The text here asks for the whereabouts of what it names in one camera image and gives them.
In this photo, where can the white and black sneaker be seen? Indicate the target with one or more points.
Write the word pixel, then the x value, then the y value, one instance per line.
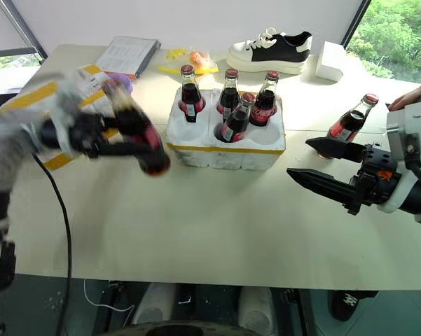
pixel 276 52

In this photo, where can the black window frame bar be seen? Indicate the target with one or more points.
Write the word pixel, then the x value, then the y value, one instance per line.
pixel 357 21

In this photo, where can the printed booklet in sleeve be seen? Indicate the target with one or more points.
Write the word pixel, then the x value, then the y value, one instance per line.
pixel 127 54

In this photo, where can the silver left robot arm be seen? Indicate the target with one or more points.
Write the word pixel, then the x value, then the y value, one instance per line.
pixel 1 164

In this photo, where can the white foam bottle crate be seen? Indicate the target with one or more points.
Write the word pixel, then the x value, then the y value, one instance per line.
pixel 262 143

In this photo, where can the dark rounded robot torso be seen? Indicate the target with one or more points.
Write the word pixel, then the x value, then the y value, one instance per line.
pixel 192 329

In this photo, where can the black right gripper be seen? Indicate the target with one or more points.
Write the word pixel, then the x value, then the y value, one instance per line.
pixel 378 182

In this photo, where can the white rounded robot foot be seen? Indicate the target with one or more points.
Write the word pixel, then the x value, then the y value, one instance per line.
pixel 156 304
pixel 255 309

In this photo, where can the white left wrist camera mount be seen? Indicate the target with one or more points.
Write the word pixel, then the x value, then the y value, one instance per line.
pixel 67 105

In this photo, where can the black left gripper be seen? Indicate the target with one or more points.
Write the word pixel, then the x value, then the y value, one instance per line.
pixel 87 131

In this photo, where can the small white box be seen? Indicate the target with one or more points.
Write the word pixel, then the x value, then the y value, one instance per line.
pixel 331 63

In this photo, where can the clear bag yellow strip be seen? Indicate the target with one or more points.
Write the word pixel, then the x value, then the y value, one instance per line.
pixel 210 68

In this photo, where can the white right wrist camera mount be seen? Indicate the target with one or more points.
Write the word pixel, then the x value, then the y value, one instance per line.
pixel 415 117

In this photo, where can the black shoe white logo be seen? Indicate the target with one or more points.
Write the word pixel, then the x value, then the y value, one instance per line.
pixel 350 302

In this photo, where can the small yellow toy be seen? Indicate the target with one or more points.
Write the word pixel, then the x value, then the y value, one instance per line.
pixel 176 54

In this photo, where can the purple round object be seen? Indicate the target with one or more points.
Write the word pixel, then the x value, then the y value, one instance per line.
pixel 120 81

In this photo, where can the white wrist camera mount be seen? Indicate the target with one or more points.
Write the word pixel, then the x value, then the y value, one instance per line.
pixel 415 117
pixel 67 105

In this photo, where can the orange toy fruit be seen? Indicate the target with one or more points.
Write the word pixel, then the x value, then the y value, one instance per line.
pixel 199 59

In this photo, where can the white foam box yellow tape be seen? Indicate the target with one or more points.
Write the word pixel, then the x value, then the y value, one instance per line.
pixel 31 96

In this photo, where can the person's bare hand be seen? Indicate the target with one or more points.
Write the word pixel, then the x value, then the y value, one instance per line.
pixel 410 98

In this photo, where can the black table leg frame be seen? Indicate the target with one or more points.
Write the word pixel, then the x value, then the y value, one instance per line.
pixel 113 304
pixel 299 311

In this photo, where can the glass cola bottle red cap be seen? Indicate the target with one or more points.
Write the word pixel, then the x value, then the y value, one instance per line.
pixel 191 94
pixel 264 105
pixel 350 122
pixel 153 154
pixel 236 122
pixel 228 96

